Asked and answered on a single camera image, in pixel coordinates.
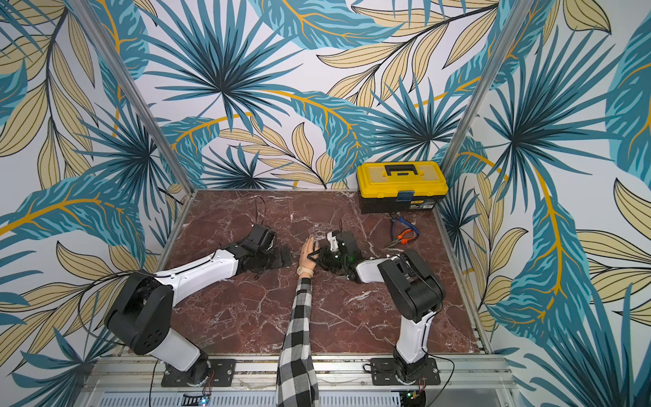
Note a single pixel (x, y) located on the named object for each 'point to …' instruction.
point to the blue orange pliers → (405, 236)
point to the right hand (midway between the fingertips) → (308, 256)
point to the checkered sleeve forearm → (297, 384)
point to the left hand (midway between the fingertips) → (282, 262)
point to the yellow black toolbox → (396, 186)
